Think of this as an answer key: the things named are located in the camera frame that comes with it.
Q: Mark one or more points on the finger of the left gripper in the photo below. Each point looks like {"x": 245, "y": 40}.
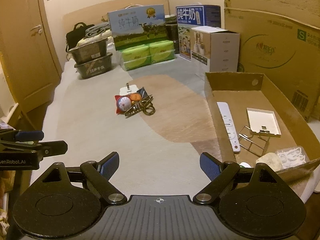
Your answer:
{"x": 51, "y": 148}
{"x": 21, "y": 136}

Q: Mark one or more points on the green tissue pack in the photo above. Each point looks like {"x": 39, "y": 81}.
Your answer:
{"x": 135, "y": 57}
{"x": 161, "y": 51}

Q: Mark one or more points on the black laptop bag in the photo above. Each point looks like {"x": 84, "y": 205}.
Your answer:
{"x": 74, "y": 36}

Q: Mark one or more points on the white product box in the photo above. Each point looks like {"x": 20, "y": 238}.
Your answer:
{"x": 214, "y": 50}

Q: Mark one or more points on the dark box behind milk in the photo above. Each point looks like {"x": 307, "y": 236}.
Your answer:
{"x": 172, "y": 30}

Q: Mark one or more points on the lower black food tray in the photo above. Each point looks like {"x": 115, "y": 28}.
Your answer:
{"x": 95, "y": 67}

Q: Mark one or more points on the open brown cardboard tray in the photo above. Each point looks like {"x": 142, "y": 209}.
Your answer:
{"x": 247, "y": 90}

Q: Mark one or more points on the red Doraemon toy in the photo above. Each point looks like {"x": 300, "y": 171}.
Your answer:
{"x": 123, "y": 103}

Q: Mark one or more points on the right green tissue pack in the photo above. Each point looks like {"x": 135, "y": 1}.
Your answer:
{"x": 161, "y": 51}

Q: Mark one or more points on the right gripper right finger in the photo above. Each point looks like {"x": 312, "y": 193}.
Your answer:
{"x": 222, "y": 178}

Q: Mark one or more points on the white remote control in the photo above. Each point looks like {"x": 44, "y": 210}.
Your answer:
{"x": 229, "y": 125}

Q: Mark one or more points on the beige power adapter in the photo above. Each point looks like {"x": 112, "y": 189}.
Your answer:
{"x": 272, "y": 160}

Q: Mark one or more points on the orange round tag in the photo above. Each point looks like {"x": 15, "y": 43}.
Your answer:
{"x": 135, "y": 97}

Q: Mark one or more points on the metal wire rack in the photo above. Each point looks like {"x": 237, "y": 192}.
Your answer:
{"x": 255, "y": 144}

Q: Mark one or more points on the left green tissue pack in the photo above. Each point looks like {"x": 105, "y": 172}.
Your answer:
{"x": 135, "y": 57}

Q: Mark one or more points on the beige box lid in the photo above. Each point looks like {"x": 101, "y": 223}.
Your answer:
{"x": 263, "y": 122}

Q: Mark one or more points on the upper black food tray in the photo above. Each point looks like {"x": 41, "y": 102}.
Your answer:
{"x": 89, "y": 51}

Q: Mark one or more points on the blue milk carton box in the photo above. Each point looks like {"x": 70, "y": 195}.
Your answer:
{"x": 191, "y": 16}

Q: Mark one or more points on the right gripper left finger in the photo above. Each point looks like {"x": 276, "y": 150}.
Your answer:
{"x": 98, "y": 174}

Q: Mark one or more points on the wooden door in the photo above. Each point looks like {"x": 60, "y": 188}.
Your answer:
{"x": 29, "y": 59}

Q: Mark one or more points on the black food tray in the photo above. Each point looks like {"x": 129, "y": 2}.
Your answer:
{"x": 95, "y": 67}
{"x": 89, "y": 51}

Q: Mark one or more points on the green cap small bottle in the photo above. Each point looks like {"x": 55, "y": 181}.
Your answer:
{"x": 245, "y": 165}

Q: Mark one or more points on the green landscape milk box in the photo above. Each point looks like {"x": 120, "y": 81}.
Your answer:
{"x": 137, "y": 25}

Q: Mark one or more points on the large brown cardboard box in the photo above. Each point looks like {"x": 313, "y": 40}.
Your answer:
{"x": 280, "y": 38}

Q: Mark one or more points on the white wall plug charger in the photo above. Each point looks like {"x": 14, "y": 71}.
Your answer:
{"x": 128, "y": 89}

